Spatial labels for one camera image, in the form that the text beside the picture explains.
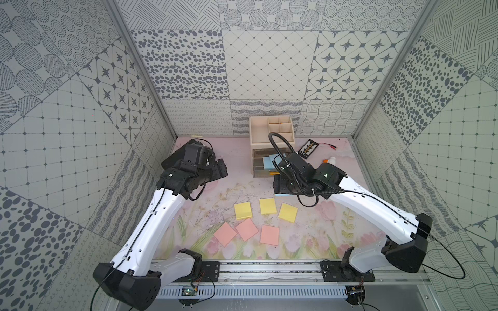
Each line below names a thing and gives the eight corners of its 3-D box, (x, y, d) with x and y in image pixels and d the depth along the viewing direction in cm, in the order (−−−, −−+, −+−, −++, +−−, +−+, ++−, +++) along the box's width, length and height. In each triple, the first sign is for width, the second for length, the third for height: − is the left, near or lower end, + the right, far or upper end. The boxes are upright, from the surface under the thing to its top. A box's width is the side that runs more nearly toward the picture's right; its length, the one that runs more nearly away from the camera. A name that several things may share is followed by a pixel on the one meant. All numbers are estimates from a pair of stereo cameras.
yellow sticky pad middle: (261, 214, 91) (261, 211, 89) (259, 201, 95) (259, 198, 93) (276, 212, 92) (276, 209, 89) (273, 199, 96) (273, 197, 94)
